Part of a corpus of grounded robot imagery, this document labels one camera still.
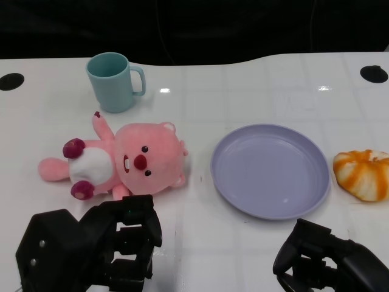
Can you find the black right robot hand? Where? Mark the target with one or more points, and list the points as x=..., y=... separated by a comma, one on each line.
x=349, y=264

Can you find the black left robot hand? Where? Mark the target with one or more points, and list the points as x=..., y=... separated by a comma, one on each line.
x=76, y=249

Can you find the pink plush beaver doll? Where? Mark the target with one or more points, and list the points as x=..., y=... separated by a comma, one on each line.
x=152, y=152

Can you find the lavender plastic plate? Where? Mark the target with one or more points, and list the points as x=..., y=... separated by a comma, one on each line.
x=267, y=170

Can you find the orange and white bread toy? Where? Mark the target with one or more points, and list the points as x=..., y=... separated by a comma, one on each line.
x=361, y=179

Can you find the teal plastic mug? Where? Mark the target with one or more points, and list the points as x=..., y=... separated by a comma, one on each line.
x=111, y=88

